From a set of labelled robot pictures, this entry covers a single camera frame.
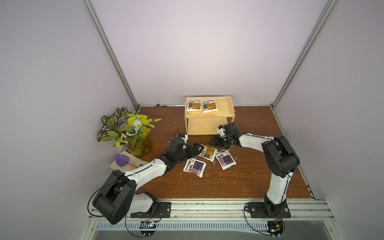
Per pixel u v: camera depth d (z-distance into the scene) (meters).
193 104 0.90
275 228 0.70
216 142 0.86
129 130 0.81
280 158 0.51
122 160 0.92
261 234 0.67
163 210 0.73
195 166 0.87
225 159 0.90
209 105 0.90
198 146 0.78
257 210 0.73
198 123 1.07
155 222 0.71
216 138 0.88
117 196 0.42
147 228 0.72
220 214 0.73
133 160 0.91
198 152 0.74
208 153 0.92
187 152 0.75
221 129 0.91
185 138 0.81
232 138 0.77
